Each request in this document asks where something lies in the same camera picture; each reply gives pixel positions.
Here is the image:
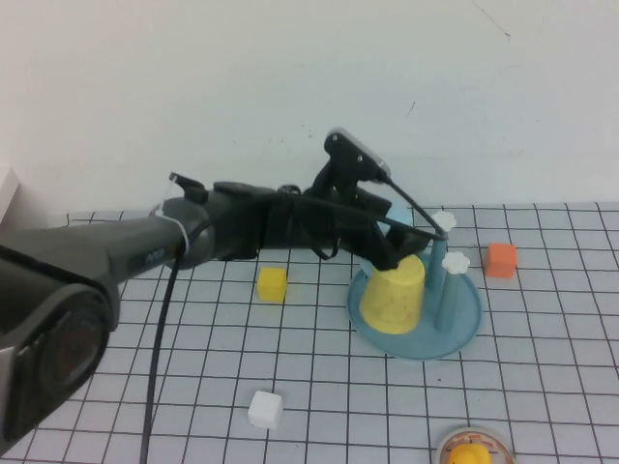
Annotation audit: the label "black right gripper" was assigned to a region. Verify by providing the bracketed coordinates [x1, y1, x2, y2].
[263, 186, 431, 272]

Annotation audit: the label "yellow plastic cup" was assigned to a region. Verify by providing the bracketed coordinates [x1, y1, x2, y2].
[360, 254, 427, 336]

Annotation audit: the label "light blue plastic cup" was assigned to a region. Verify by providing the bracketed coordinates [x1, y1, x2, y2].
[384, 202, 416, 233]

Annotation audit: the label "blue cup stand white caps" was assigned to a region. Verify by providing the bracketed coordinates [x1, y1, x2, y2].
[346, 211, 485, 363]

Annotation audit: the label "orange cube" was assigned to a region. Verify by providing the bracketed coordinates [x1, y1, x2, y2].
[484, 243, 518, 279]

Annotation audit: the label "yellow cube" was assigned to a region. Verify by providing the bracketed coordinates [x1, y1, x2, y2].
[257, 267, 288, 305]

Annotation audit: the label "white checkered tablecloth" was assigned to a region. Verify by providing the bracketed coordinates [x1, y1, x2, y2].
[0, 202, 619, 464]

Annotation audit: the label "round white printed plate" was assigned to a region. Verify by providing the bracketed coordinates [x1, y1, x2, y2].
[437, 424, 516, 464]

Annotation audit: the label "white cube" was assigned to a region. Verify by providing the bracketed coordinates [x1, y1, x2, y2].
[248, 390, 284, 430]

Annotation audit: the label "white zip tie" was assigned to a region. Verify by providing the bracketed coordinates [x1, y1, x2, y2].
[154, 173, 194, 256]

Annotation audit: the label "yellow rubber duck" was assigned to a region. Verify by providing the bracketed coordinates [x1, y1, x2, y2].
[447, 444, 492, 464]

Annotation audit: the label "white cabinet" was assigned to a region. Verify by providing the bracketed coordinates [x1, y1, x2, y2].
[0, 166, 23, 228]

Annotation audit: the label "thin black camera cable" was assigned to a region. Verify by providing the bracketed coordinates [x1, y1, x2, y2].
[338, 176, 449, 243]

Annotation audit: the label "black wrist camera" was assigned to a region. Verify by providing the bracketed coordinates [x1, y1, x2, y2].
[311, 128, 392, 197]

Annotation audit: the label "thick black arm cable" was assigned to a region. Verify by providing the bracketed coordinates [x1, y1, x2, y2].
[139, 212, 223, 464]

